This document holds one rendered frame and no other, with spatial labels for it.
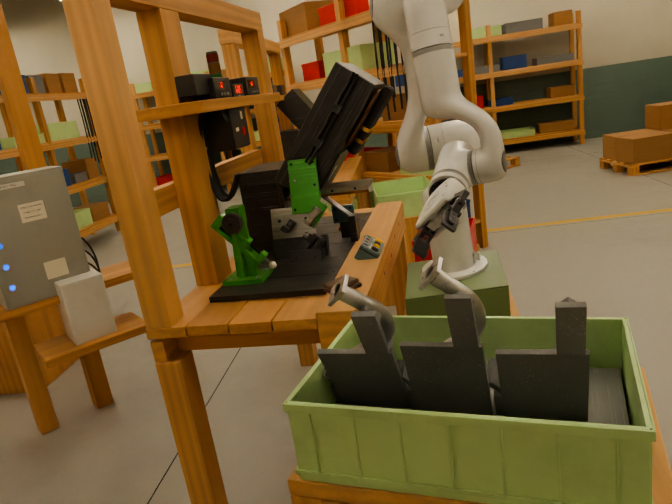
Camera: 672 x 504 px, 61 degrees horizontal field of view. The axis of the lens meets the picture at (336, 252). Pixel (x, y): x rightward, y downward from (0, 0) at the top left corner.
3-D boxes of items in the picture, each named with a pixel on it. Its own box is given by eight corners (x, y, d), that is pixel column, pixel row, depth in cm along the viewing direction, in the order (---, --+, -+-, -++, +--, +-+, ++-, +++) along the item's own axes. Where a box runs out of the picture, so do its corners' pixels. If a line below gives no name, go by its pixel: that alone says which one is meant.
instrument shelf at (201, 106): (281, 100, 269) (279, 92, 268) (204, 112, 185) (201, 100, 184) (231, 108, 275) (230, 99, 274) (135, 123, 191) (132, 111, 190)
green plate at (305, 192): (325, 212, 228) (320, 159, 228) (320, 211, 220) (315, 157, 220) (298, 214, 231) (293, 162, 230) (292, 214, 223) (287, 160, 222)
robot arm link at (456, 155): (477, 197, 122) (436, 204, 127) (484, 165, 132) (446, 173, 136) (467, 164, 118) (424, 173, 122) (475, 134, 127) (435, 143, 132)
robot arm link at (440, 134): (422, 207, 169) (408, 127, 161) (484, 194, 167) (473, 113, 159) (426, 218, 157) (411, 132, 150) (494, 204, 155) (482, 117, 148)
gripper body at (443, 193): (419, 196, 124) (408, 227, 116) (448, 165, 117) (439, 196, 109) (446, 215, 125) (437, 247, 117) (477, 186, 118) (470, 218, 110)
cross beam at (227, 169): (264, 165, 301) (261, 148, 299) (138, 227, 179) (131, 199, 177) (255, 166, 302) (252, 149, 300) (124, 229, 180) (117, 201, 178)
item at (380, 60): (445, 263, 477) (413, -49, 413) (303, 232, 664) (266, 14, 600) (489, 246, 505) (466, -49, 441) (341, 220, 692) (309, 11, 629)
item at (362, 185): (373, 184, 243) (372, 177, 243) (368, 192, 228) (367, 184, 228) (287, 194, 252) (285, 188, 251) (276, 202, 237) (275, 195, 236)
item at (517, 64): (586, 143, 994) (582, 7, 934) (404, 167, 1039) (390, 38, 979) (576, 140, 1046) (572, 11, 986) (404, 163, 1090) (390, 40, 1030)
